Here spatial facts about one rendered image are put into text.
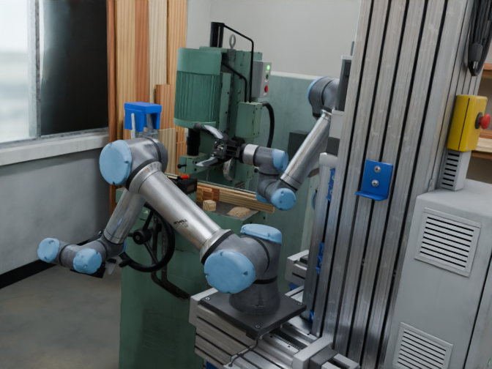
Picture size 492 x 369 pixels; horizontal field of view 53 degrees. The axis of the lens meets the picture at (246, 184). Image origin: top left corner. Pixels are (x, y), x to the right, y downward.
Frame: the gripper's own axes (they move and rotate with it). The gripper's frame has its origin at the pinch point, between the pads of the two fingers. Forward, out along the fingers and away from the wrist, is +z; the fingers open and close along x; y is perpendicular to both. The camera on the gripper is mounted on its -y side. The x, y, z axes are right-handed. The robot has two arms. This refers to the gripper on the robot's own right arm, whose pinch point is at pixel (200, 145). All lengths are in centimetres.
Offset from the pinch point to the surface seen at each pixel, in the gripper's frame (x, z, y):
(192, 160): 6.4, 9.0, -13.2
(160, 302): 69, 12, -17
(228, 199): 19.1, -7.2, -20.7
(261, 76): -36, -4, -35
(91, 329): 106, 69, -52
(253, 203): 18.4, -18.5, -20.5
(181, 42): -83, 125, -168
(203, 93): -20.5, 6.0, -5.2
